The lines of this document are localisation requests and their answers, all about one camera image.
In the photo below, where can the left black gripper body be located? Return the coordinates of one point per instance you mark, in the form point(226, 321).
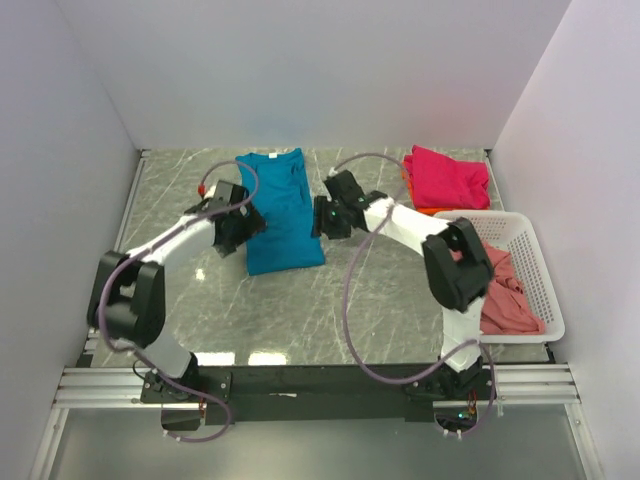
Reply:
point(245, 223)

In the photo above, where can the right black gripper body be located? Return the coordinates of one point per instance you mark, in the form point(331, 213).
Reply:
point(320, 217)

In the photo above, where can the blue t shirt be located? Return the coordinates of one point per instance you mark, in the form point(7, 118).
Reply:
point(282, 196)

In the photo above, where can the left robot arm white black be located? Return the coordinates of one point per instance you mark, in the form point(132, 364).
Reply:
point(129, 293)

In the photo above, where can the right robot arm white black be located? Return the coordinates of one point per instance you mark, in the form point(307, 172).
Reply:
point(458, 270)

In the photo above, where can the orange folded t shirt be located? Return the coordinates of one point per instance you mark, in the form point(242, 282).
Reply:
point(429, 210)

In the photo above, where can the magenta folded t shirt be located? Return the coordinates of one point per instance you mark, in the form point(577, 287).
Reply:
point(439, 180)

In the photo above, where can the white plastic laundry basket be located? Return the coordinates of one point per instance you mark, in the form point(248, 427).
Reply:
point(513, 232)

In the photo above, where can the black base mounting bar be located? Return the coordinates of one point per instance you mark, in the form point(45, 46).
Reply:
point(337, 392)

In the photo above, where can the salmon pink t shirt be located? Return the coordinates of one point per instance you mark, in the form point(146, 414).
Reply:
point(506, 311)

